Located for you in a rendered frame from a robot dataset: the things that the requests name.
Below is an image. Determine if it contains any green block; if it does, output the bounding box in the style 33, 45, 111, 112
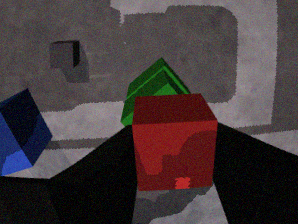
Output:
126, 57, 190, 99
121, 69, 184, 127

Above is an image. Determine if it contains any red block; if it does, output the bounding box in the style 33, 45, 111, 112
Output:
132, 93, 218, 190

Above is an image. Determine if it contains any blue block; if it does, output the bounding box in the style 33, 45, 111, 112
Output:
0, 88, 53, 176

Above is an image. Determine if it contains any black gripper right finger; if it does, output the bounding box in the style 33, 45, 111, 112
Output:
213, 123, 298, 224

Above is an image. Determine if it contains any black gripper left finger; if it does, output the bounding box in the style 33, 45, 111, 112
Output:
0, 125, 138, 224

